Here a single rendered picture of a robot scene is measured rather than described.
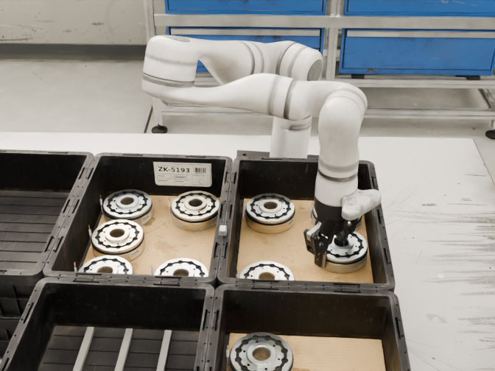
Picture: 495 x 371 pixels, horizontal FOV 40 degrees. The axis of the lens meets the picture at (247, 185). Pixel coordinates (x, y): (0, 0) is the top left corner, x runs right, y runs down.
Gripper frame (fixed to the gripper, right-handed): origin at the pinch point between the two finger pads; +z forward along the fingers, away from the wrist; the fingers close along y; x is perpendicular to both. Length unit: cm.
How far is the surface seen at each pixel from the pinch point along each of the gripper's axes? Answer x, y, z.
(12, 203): -60, 36, 3
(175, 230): -28.3, 16.0, 2.5
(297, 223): -12.9, -4.6, 2.4
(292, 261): -5.1, 4.9, 2.4
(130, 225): -32.6, 23.8, -0.4
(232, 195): -19.2, 8.1, -7.6
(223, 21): -159, -109, 27
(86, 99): -239, -78, 86
